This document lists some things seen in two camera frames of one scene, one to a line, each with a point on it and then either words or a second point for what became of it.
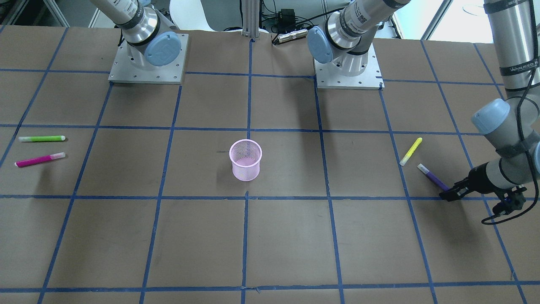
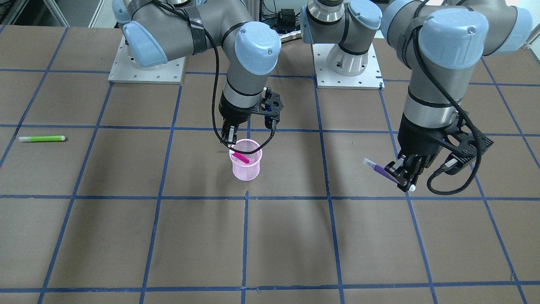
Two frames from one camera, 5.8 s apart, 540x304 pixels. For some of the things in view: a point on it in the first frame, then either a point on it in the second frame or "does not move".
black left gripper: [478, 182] -> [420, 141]
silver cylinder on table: [294, 34] does not move
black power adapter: [286, 18] does not move
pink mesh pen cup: [245, 155] does not move
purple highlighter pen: [432, 177] -> [382, 171]
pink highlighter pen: [24, 163] -> [240, 156]
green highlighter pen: [41, 138] does not move
